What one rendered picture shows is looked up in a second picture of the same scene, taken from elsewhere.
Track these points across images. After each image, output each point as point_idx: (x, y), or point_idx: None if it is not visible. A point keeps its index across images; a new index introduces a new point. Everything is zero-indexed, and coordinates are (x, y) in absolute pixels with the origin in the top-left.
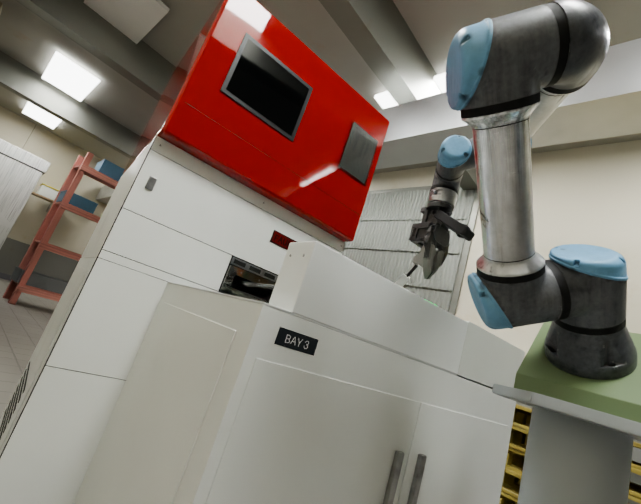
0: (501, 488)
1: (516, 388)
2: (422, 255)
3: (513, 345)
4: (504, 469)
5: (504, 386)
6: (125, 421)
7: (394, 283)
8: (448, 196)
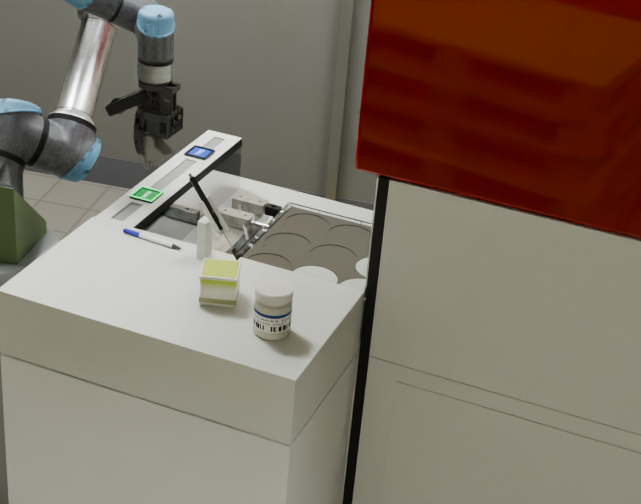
0: (6, 458)
1: (47, 224)
2: (159, 143)
3: (21, 271)
4: (5, 438)
5: (53, 234)
6: None
7: (163, 164)
8: (145, 65)
